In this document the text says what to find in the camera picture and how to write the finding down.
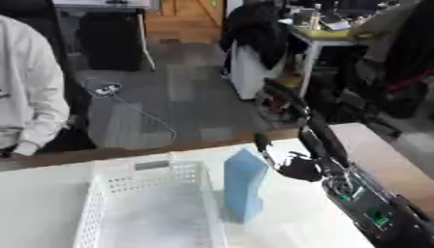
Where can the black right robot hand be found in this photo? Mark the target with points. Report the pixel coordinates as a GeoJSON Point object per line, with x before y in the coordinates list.
{"type": "Point", "coordinates": [308, 168]}

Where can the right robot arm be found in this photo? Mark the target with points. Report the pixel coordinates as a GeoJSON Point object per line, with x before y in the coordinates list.
{"type": "Point", "coordinates": [373, 206]}

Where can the light blue box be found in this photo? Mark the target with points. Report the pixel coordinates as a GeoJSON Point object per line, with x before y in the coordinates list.
{"type": "Point", "coordinates": [244, 187]}

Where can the white desk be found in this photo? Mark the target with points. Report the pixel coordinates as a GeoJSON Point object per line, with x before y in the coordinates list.
{"type": "Point", "coordinates": [322, 42]}

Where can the black jacket on chair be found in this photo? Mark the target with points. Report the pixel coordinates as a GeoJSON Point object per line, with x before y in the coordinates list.
{"type": "Point", "coordinates": [257, 32]}

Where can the white perforated plastic basket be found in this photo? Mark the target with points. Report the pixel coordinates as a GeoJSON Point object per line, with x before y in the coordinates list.
{"type": "Point", "coordinates": [152, 206]}

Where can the white power strip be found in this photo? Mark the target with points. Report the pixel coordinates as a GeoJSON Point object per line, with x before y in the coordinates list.
{"type": "Point", "coordinates": [106, 89]}

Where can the black cabinet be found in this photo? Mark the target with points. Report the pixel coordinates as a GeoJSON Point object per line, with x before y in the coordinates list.
{"type": "Point", "coordinates": [110, 42]}

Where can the person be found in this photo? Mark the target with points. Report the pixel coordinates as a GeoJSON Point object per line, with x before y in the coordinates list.
{"type": "Point", "coordinates": [28, 90]}

